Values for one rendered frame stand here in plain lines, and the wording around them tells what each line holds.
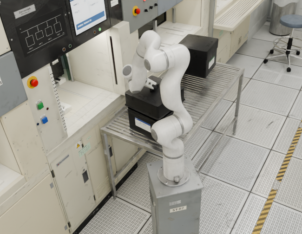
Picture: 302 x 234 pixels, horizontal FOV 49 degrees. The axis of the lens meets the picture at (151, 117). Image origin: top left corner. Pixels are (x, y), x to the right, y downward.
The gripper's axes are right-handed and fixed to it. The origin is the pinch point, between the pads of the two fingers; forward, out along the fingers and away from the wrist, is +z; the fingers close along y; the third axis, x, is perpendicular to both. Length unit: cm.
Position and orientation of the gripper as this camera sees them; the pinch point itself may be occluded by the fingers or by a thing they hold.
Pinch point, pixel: (153, 87)
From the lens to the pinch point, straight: 218.8
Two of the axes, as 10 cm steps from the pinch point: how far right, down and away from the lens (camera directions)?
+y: -7.7, -3.5, 5.4
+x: -4.2, 9.1, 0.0
